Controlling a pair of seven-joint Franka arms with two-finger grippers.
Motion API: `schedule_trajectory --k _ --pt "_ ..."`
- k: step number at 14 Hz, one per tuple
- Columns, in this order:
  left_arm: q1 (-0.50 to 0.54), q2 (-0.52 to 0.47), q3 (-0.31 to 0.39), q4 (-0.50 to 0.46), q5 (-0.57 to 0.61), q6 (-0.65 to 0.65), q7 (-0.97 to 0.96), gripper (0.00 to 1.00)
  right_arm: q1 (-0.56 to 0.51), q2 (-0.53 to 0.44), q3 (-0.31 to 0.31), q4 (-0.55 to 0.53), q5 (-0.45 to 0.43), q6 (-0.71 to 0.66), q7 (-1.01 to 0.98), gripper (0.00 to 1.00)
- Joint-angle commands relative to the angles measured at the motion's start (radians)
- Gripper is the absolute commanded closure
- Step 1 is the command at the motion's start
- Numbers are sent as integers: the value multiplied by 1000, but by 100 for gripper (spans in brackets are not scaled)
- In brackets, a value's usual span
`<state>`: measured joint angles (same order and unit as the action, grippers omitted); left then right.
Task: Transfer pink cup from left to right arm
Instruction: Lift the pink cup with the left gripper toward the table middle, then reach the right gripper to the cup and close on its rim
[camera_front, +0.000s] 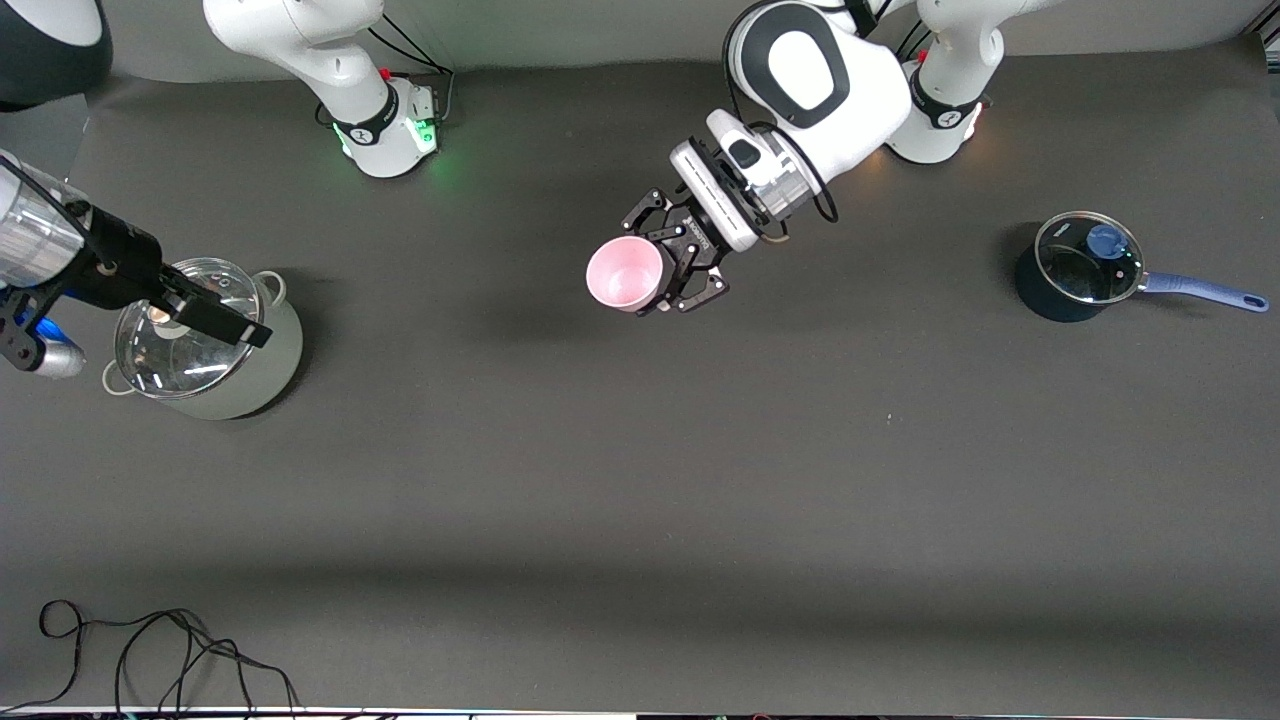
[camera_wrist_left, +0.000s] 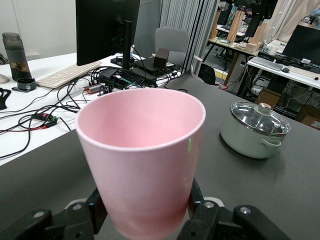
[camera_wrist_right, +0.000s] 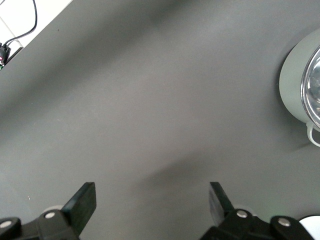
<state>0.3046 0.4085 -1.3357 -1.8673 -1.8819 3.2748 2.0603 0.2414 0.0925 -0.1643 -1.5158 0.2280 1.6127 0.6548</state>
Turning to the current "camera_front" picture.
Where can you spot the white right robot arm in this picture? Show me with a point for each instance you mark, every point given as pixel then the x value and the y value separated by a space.
pixel 370 130

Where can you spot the glass saucepan lid blue knob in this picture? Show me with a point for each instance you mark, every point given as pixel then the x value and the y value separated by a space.
pixel 1085 275

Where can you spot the glass pot lid beige knob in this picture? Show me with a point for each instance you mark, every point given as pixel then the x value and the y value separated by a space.
pixel 190 375

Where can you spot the pink plastic cup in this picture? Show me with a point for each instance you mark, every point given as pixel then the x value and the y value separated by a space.
pixel 625 275

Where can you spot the grey-green cooking pot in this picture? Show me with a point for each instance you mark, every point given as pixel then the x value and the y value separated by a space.
pixel 270 375

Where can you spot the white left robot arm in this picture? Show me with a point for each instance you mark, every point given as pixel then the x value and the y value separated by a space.
pixel 830 90

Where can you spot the dark blue saucepan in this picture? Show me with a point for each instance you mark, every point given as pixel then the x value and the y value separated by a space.
pixel 1035 295

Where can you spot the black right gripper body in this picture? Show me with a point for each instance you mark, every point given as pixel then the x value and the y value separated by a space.
pixel 118 259

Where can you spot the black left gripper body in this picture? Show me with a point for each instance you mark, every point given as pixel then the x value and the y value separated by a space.
pixel 686 236

